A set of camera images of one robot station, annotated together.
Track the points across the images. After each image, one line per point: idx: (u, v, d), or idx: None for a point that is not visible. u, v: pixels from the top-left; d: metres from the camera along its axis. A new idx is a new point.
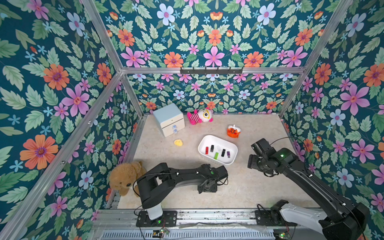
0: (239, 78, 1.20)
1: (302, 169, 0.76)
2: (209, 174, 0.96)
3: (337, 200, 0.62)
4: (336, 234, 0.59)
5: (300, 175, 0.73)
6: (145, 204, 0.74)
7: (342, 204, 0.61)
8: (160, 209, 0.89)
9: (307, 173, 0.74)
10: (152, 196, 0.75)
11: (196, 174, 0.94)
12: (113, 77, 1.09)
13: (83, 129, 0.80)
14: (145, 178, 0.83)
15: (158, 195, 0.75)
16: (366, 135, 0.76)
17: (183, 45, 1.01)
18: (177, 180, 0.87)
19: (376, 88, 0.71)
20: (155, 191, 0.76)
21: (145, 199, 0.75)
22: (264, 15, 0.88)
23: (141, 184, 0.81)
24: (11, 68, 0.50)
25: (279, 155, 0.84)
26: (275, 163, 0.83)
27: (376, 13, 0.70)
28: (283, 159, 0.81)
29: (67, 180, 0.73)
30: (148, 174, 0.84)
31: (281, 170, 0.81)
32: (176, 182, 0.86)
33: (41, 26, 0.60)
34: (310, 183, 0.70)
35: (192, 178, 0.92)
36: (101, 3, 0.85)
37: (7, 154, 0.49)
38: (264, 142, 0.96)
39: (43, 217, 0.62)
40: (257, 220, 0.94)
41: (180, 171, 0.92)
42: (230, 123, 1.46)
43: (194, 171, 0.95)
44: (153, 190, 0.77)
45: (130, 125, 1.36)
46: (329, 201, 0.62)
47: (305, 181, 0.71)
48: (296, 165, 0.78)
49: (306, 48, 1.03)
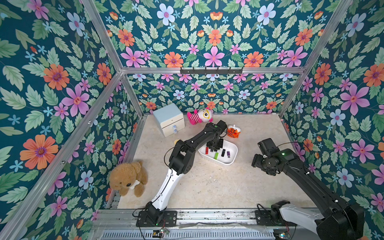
0: (239, 78, 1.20)
1: (301, 167, 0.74)
2: (215, 128, 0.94)
3: (330, 196, 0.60)
4: (330, 235, 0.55)
5: (297, 172, 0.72)
6: (185, 170, 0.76)
7: (334, 201, 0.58)
8: (168, 199, 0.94)
9: (304, 171, 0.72)
10: (186, 163, 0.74)
11: (205, 133, 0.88)
12: (113, 77, 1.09)
13: (83, 129, 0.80)
14: (173, 155, 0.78)
15: (190, 159, 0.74)
16: (366, 135, 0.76)
17: (183, 45, 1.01)
18: (195, 144, 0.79)
19: (376, 88, 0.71)
20: (187, 157, 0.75)
21: (182, 168, 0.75)
22: (264, 15, 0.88)
23: (172, 162, 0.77)
24: (10, 68, 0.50)
25: (281, 154, 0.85)
26: (276, 160, 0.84)
27: (376, 13, 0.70)
28: (283, 157, 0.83)
29: (67, 180, 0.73)
30: (173, 150, 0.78)
31: (282, 167, 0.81)
32: (196, 146, 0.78)
33: (41, 26, 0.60)
34: (307, 180, 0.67)
35: (205, 138, 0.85)
36: (101, 3, 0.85)
37: (7, 154, 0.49)
38: (270, 142, 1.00)
39: (43, 217, 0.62)
40: (256, 220, 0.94)
41: (193, 138, 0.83)
42: (230, 123, 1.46)
43: (202, 132, 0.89)
44: (184, 158, 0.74)
45: (130, 125, 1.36)
46: (322, 197, 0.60)
47: (302, 178, 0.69)
48: (295, 163, 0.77)
49: (306, 48, 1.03)
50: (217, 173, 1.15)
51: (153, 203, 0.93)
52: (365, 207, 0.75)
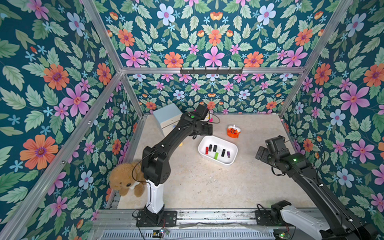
0: (239, 78, 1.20)
1: (313, 178, 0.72)
2: (191, 120, 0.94)
3: (343, 214, 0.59)
4: None
5: (310, 183, 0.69)
6: (161, 179, 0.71)
7: (348, 220, 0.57)
8: (161, 199, 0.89)
9: (317, 183, 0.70)
10: (160, 173, 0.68)
11: (178, 131, 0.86)
12: (113, 77, 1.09)
13: (83, 129, 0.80)
14: (143, 166, 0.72)
15: (162, 169, 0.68)
16: (366, 135, 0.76)
17: (183, 45, 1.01)
18: (166, 149, 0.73)
19: (376, 88, 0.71)
20: (159, 166, 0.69)
21: (157, 178, 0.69)
22: (264, 15, 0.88)
23: (146, 172, 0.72)
24: (11, 68, 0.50)
25: (292, 159, 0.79)
26: (286, 166, 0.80)
27: (376, 13, 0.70)
28: (295, 164, 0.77)
29: (68, 180, 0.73)
30: (143, 161, 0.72)
31: (292, 174, 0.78)
32: (167, 151, 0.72)
33: (41, 26, 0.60)
34: (320, 192, 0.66)
35: (178, 136, 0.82)
36: (101, 3, 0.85)
37: (7, 155, 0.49)
38: (280, 142, 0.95)
39: (43, 217, 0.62)
40: (257, 220, 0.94)
41: (163, 142, 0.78)
42: (230, 123, 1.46)
43: (176, 129, 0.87)
44: (157, 168, 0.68)
45: (130, 125, 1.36)
46: (335, 214, 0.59)
47: (314, 190, 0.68)
48: (307, 172, 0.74)
49: (306, 48, 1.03)
50: (217, 173, 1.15)
51: (147, 207, 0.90)
52: (365, 207, 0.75)
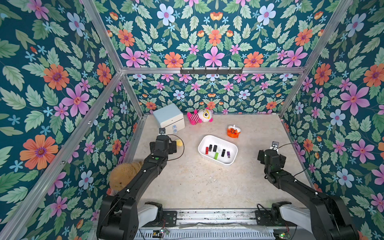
0: (239, 78, 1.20)
1: (291, 178, 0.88)
2: (155, 161, 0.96)
3: (311, 192, 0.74)
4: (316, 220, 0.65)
5: (288, 182, 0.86)
6: (127, 235, 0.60)
7: (315, 194, 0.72)
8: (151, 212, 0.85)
9: (292, 179, 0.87)
10: (126, 224, 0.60)
11: (143, 173, 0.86)
12: (113, 77, 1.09)
13: (83, 130, 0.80)
14: (102, 225, 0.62)
15: (130, 217, 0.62)
16: (366, 135, 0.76)
17: (183, 45, 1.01)
18: (132, 194, 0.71)
19: (376, 88, 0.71)
20: (125, 215, 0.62)
21: (123, 233, 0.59)
22: (264, 15, 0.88)
23: (106, 233, 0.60)
24: (10, 68, 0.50)
25: (276, 172, 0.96)
26: (272, 179, 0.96)
27: (376, 13, 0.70)
28: (277, 175, 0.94)
29: (67, 180, 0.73)
30: (102, 218, 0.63)
31: (278, 185, 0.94)
32: (134, 195, 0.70)
33: (41, 27, 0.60)
34: (295, 184, 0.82)
35: (145, 178, 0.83)
36: (101, 3, 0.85)
37: (7, 154, 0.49)
38: (276, 159, 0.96)
39: (43, 217, 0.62)
40: (257, 220, 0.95)
41: (128, 187, 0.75)
42: (230, 123, 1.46)
43: (141, 172, 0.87)
44: (122, 218, 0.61)
45: (130, 125, 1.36)
46: (306, 193, 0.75)
47: (291, 184, 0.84)
48: (286, 177, 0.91)
49: (306, 48, 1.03)
50: (217, 173, 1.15)
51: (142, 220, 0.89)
52: (365, 207, 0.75)
